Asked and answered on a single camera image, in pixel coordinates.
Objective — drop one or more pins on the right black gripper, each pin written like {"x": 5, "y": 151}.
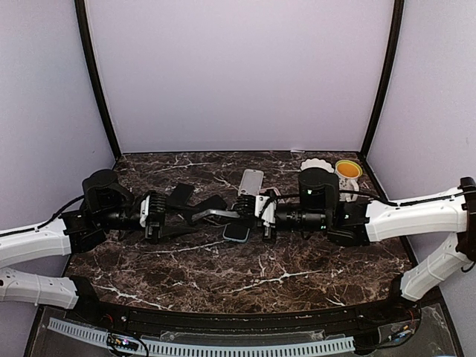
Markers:
{"x": 267, "y": 235}

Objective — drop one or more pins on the black smartphone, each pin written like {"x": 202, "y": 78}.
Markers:
{"x": 205, "y": 208}

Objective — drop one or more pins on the white patterned mug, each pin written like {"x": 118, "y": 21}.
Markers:
{"x": 348, "y": 188}

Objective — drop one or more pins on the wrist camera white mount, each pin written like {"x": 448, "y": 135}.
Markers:
{"x": 256, "y": 209}
{"x": 153, "y": 209}

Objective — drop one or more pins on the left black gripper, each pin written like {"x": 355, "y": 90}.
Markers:
{"x": 154, "y": 226}

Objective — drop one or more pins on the pink phone case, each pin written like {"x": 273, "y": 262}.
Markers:
{"x": 268, "y": 191}

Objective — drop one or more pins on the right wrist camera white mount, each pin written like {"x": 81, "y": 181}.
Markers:
{"x": 256, "y": 209}

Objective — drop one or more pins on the right black frame post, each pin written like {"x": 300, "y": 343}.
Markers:
{"x": 384, "y": 81}

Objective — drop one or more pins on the white phone case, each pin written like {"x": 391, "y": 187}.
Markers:
{"x": 251, "y": 182}

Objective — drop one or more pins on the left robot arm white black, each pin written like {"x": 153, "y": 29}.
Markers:
{"x": 77, "y": 227}

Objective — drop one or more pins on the white slotted cable duct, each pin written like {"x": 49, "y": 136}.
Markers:
{"x": 151, "y": 347}

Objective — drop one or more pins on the small green circuit board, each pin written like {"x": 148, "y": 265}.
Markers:
{"x": 121, "y": 343}

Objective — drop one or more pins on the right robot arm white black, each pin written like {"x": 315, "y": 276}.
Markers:
{"x": 348, "y": 224}

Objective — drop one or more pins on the left black frame post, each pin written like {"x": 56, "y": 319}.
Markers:
{"x": 94, "y": 77}

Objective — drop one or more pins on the black frame post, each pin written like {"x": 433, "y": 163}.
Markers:
{"x": 384, "y": 81}
{"x": 94, "y": 77}

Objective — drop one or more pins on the white scalloped bowl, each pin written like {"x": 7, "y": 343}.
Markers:
{"x": 317, "y": 163}

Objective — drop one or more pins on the phone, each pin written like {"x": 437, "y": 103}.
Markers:
{"x": 229, "y": 214}
{"x": 180, "y": 196}
{"x": 236, "y": 233}

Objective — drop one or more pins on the black front rail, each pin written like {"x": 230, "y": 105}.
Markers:
{"x": 360, "y": 319}

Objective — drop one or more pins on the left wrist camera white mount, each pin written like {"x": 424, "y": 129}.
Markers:
{"x": 153, "y": 209}

